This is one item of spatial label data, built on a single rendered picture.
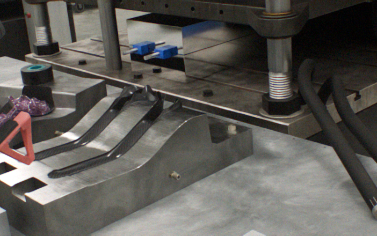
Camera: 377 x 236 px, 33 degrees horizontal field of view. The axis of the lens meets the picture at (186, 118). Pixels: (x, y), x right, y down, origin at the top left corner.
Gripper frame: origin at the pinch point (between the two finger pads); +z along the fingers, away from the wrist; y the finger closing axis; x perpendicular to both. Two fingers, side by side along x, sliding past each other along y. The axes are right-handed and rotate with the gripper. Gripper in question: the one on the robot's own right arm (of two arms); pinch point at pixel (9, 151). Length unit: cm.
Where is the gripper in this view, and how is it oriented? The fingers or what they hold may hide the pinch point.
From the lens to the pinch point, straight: 98.4
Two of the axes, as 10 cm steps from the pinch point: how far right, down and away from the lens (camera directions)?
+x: -5.4, 7.0, -4.7
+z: 3.7, 6.9, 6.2
